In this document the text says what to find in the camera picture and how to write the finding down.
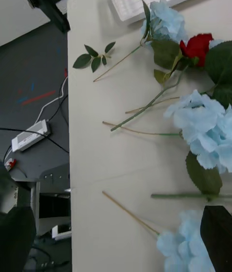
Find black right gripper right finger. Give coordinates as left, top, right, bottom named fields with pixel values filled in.
left=200, top=205, right=232, bottom=272

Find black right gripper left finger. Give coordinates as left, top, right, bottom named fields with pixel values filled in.
left=0, top=206, right=37, bottom=272

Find red rose with green stem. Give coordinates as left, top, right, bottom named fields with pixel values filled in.
left=110, top=33, right=215, bottom=132

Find white table leg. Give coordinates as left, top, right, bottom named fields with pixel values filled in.
left=29, top=181, right=41, bottom=229

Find pale blue flower, tan stem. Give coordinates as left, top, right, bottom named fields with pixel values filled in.
left=102, top=190, right=216, bottom=272

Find green stemmed flower, broad leaf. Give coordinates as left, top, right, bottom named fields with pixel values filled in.
left=151, top=151, right=232, bottom=202

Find loose green leaf twig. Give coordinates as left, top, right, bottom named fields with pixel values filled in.
left=72, top=41, right=116, bottom=73

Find red and white plug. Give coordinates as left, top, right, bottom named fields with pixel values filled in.
left=4, top=157, right=18, bottom=172

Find pale blue flower, narrow leaf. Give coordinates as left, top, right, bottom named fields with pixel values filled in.
left=93, top=0, right=189, bottom=83

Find white power adapter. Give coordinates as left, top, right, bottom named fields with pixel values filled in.
left=11, top=119, right=52, bottom=153

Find grey base plate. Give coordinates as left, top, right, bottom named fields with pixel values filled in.
left=9, top=162, right=71, bottom=183

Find white cable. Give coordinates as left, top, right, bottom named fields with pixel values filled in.
left=35, top=75, right=69, bottom=125

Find long black cable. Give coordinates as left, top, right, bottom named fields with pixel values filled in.
left=0, top=127, right=70, bottom=154

